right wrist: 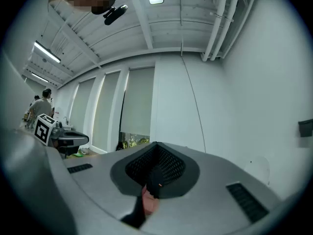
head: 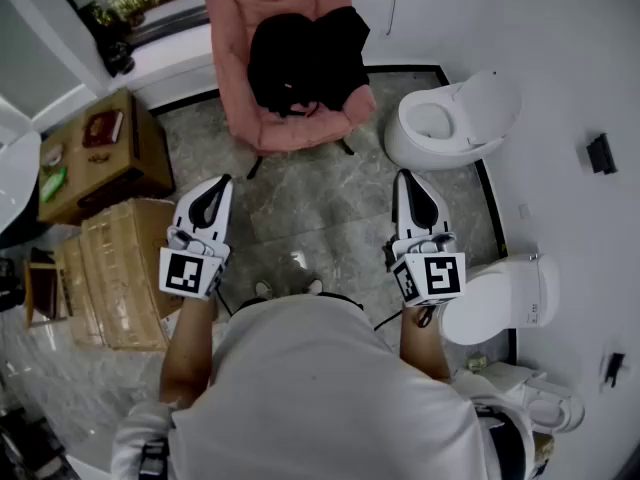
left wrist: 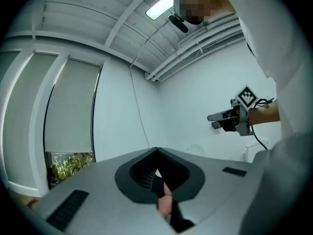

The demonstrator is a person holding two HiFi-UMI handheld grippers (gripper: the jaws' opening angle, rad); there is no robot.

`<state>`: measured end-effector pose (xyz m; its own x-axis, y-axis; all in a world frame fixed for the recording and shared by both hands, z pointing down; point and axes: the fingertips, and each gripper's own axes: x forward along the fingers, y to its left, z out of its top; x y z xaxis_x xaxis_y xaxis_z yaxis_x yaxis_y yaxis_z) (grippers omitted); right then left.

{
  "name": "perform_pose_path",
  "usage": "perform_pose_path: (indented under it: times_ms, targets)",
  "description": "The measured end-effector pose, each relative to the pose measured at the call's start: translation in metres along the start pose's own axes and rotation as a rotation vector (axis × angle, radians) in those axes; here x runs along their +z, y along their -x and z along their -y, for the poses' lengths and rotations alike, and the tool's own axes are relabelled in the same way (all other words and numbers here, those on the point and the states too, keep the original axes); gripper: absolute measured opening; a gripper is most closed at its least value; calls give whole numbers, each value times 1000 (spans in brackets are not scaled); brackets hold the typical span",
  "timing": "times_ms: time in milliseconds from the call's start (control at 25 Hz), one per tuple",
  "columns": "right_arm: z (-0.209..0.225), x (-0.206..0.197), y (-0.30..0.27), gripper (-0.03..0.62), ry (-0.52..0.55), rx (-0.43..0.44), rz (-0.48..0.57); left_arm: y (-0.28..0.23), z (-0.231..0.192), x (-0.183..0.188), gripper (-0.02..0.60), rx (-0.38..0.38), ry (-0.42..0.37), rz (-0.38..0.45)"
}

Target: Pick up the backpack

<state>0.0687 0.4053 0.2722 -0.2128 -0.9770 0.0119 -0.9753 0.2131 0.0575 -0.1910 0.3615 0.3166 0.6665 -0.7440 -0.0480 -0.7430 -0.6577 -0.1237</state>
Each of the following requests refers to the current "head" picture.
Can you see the pink armchair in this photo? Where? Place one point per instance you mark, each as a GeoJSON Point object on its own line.
{"type": "Point", "coordinates": [300, 133]}

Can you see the wooden frame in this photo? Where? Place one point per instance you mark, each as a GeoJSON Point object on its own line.
{"type": "Point", "coordinates": [45, 288]}

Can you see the brown cardboard box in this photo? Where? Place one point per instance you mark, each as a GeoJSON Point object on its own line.
{"type": "Point", "coordinates": [105, 183]}

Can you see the person's left forearm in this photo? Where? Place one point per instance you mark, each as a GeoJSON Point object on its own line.
{"type": "Point", "coordinates": [187, 353]}

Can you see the green packet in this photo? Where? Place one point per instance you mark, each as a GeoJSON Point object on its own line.
{"type": "Point", "coordinates": [53, 185]}

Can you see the red book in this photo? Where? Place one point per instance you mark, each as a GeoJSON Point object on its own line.
{"type": "Point", "coordinates": [102, 129]}

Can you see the black camera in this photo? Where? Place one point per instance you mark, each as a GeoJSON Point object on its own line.
{"type": "Point", "coordinates": [119, 60]}

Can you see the person's right shoe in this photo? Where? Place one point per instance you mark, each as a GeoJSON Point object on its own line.
{"type": "Point", "coordinates": [315, 286]}

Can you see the person's left shoe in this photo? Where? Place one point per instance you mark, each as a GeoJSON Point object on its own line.
{"type": "Point", "coordinates": [263, 289]}

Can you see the white toilet seat unit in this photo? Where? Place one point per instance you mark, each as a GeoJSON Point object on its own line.
{"type": "Point", "coordinates": [540, 398]}

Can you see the person's white shirt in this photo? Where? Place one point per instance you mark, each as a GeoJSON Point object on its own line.
{"type": "Point", "coordinates": [310, 398]}

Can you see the black wall bracket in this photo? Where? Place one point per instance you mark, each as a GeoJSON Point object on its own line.
{"type": "Point", "coordinates": [601, 154]}
{"type": "Point", "coordinates": [614, 368]}

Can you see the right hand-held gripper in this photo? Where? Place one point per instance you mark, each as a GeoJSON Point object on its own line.
{"type": "Point", "coordinates": [440, 275]}

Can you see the person's right forearm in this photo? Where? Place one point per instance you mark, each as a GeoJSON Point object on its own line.
{"type": "Point", "coordinates": [422, 348]}

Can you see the white toilet with closed lid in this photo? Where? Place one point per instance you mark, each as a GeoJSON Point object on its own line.
{"type": "Point", "coordinates": [505, 298]}

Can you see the small white object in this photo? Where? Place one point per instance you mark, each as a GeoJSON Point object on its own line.
{"type": "Point", "coordinates": [52, 155]}

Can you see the white toilet with open lid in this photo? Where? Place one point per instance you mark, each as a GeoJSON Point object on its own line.
{"type": "Point", "coordinates": [440, 138]}

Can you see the white basin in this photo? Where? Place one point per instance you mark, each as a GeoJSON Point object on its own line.
{"type": "Point", "coordinates": [17, 183]}

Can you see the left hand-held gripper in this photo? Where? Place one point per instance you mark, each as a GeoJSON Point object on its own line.
{"type": "Point", "coordinates": [187, 273]}

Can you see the small metal trinket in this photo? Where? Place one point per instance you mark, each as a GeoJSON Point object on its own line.
{"type": "Point", "coordinates": [100, 158]}

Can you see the person's shoe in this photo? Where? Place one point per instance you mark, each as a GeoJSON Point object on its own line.
{"type": "Point", "coordinates": [263, 289]}
{"type": "Point", "coordinates": [315, 286]}

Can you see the film-wrapped cardboard box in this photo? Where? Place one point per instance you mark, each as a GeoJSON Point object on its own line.
{"type": "Point", "coordinates": [120, 273]}

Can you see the person's black trousers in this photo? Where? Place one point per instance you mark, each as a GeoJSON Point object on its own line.
{"type": "Point", "coordinates": [250, 304]}

